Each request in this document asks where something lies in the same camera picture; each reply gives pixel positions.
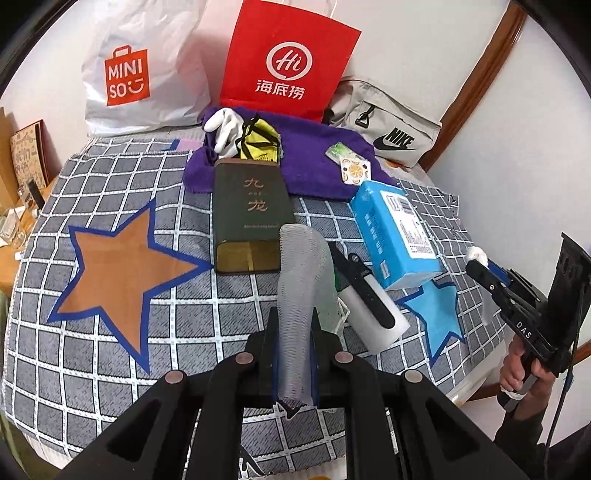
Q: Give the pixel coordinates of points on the white cloth glove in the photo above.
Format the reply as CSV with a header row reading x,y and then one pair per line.
x,y
225,131

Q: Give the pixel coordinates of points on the small flower print packet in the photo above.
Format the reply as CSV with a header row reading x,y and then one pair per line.
x,y
354,168

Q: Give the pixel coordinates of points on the wooden bedside table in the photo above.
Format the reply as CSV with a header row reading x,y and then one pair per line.
x,y
13,233

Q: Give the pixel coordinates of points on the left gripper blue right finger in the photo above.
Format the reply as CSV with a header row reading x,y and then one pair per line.
x,y
316,356

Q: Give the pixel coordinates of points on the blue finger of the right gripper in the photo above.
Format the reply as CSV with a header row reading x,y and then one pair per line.
x,y
500,272
491,284

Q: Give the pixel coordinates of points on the grey checked star bedsheet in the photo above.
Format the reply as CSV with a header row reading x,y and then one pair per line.
x,y
92,324

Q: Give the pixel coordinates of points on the grey Nike pouch bag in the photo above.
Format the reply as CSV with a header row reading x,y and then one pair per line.
x,y
397,132

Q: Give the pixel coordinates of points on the dark green tea box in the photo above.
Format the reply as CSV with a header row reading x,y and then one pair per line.
x,y
249,205

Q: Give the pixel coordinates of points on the white Miniso plastic bag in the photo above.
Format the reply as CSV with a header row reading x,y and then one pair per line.
x,y
143,71

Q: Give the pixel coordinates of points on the yellow black pouch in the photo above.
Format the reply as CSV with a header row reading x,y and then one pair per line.
x,y
259,141

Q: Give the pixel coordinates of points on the person right hand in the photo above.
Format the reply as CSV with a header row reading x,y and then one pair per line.
x,y
513,372

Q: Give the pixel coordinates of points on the white lint roller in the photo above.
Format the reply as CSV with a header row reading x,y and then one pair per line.
x,y
373,315

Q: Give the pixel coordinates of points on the blue tissue box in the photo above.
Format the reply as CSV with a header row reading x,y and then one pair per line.
x,y
400,250

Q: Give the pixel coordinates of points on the brown wooden door frame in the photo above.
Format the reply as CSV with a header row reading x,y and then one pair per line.
x,y
479,81

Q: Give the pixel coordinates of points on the patterned brown book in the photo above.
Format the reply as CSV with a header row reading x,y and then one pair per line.
x,y
28,156

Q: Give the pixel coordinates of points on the purple towel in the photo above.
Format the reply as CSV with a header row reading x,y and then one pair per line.
x,y
306,169

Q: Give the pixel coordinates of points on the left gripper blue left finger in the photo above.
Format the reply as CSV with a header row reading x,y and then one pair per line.
x,y
271,355

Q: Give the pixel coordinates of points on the red Haidilao paper bag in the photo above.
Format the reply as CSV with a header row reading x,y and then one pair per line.
x,y
285,60

